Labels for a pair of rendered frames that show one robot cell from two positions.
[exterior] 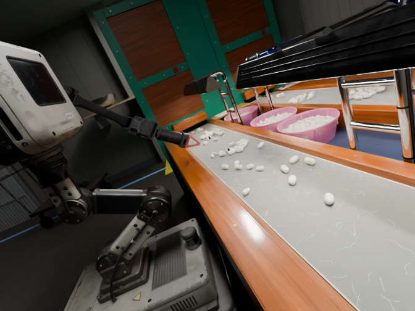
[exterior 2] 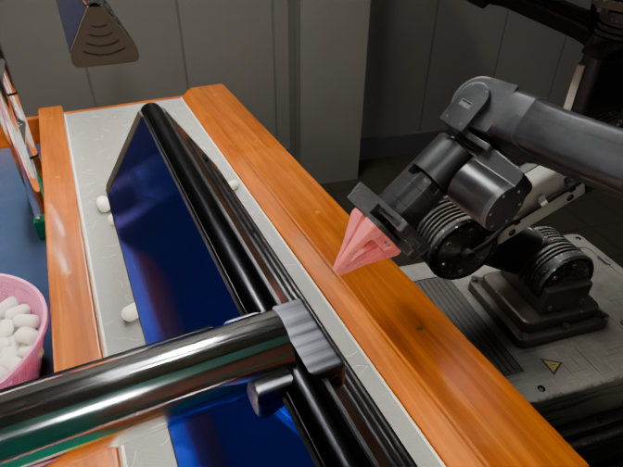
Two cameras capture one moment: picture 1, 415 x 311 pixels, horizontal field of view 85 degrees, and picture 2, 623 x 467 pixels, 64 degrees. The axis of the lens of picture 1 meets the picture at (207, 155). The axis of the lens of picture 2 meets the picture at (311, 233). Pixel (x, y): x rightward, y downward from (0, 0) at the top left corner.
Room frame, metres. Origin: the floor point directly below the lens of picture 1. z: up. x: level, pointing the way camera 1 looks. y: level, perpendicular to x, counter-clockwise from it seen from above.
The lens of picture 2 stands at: (1.49, -0.15, 1.23)
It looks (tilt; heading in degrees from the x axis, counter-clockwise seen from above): 35 degrees down; 164
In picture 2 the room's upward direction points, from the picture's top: 1 degrees clockwise
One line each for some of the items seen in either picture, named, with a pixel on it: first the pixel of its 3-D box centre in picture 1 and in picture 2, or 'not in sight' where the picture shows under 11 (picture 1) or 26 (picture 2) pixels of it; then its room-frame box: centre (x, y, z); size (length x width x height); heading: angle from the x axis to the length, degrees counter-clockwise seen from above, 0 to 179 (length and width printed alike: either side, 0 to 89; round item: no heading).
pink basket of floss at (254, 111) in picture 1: (242, 118); not in sight; (1.68, -0.36, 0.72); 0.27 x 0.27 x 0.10
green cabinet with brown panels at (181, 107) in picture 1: (197, 53); not in sight; (2.25, -0.29, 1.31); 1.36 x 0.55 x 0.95; 100
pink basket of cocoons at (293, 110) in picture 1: (275, 123); not in sight; (1.24, -0.43, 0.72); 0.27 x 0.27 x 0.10
